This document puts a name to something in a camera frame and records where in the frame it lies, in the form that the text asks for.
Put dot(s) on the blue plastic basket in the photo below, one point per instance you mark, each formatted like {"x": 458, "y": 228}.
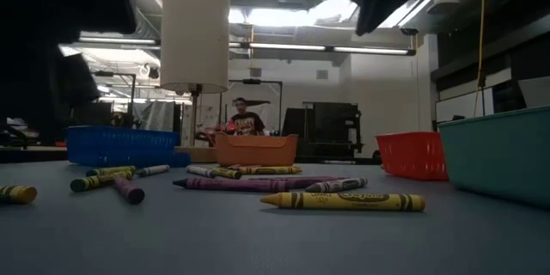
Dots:
{"x": 122, "y": 146}

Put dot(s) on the purple crayon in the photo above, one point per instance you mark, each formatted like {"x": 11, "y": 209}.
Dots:
{"x": 227, "y": 166}
{"x": 251, "y": 166}
{"x": 296, "y": 181}
{"x": 129, "y": 191}
{"x": 232, "y": 185}

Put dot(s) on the yellow-green crayon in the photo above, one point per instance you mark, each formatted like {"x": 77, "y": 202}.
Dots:
{"x": 19, "y": 194}
{"x": 111, "y": 171}
{"x": 99, "y": 181}
{"x": 227, "y": 174}

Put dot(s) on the dark monitors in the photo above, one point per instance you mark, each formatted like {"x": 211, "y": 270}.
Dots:
{"x": 94, "y": 114}

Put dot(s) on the person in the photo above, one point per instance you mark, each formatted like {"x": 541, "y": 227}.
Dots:
{"x": 122, "y": 120}
{"x": 247, "y": 124}

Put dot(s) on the black equipment cart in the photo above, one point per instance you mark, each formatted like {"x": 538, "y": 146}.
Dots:
{"x": 331, "y": 133}

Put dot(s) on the teal plastic bin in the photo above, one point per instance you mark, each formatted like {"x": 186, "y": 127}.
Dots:
{"x": 502, "y": 159}

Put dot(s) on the white cloth cover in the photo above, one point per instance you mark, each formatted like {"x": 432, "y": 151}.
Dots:
{"x": 160, "y": 116}

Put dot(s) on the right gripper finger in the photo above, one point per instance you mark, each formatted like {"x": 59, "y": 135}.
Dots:
{"x": 367, "y": 8}
{"x": 391, "y": 0}

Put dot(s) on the silver ceiling duct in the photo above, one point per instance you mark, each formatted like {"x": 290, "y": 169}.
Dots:
{"x": 146, "y": 17}

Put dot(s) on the red plastic basket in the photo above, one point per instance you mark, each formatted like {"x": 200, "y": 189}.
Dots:
{"x": 412, "y": 157}

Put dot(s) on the orange plastic bin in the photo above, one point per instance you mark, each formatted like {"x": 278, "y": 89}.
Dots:
{"x": 255, "y": 150}

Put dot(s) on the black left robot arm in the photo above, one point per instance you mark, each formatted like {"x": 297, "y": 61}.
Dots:
{"x": 43, "y": 8}

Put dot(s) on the red object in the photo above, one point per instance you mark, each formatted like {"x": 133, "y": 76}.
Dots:
{"x": 212, "y": 135}

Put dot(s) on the black rig frame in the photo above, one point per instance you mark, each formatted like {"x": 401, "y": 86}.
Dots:
{"x": 116, "y": 74}
{"x": 258, "y": 81}

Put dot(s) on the white cylindrical lamp shade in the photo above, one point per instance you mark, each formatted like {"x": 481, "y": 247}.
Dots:
{"x": 195, "y": 30}

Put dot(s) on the long ceiling light fixture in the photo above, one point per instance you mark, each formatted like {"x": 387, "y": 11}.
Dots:
{"x": 292, "y": 47}

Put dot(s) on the round wooden lamp base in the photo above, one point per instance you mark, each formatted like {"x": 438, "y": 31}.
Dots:
{"x": 197, "y": 154}

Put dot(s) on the yellow crayon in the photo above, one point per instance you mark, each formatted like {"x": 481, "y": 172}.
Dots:
{"x": 275, "y": 171}
{"x": 344, "y": 203}

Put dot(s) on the thin lamp pole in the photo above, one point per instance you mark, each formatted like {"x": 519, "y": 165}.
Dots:
{"x": 194, "y": 116}

